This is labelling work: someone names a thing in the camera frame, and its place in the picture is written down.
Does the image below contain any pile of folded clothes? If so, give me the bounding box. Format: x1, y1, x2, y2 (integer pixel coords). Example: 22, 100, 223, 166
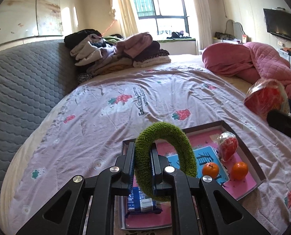
64, 29, 171, 84

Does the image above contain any orange mandarin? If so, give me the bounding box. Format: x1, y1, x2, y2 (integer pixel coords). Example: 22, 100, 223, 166
202, 162, 219, 179
230, 162, 248, 180

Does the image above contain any shallow grey cardboard box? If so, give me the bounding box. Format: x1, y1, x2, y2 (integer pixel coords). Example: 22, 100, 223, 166
113, 120, 267, 231

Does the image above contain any beige left curtain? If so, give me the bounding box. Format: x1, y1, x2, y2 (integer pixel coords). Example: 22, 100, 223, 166
109, 0, 139, 38

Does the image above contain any green fuzzy ring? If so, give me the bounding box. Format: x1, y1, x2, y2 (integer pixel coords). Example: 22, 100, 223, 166
134, 121, 198, 202

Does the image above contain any black framed window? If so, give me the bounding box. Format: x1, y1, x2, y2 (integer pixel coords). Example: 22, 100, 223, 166
133, 0, 189, 38

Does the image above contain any orange mandarin in box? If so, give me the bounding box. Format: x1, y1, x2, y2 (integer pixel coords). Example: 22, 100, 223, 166
230, 162, 248, 180

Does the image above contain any grey quilted headboard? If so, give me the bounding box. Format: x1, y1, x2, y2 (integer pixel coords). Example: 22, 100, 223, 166
0, 39, 77, 192

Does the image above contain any pink strawberry bed sheet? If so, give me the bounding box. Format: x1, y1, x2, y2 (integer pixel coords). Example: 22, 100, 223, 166
0, 65, 291, 234

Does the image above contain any white right curtain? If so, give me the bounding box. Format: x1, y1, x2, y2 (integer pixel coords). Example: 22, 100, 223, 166
193, 0, 212, 50

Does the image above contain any pink quilted duvet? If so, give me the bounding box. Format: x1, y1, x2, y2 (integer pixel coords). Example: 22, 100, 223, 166
202, 42, 291, 99

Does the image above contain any black flat television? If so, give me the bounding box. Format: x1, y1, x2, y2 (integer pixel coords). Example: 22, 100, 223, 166
263, 9, 291, 41

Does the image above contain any blue snack packet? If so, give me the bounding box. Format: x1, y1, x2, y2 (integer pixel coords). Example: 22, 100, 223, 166
125, 187, 162, 218

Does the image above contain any blossom wall painting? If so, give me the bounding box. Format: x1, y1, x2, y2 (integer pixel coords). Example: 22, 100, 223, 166
0, 0, 63, 45

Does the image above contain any blue red foil egg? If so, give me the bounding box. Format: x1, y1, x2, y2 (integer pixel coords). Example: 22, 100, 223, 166
244, 79, 290, 120

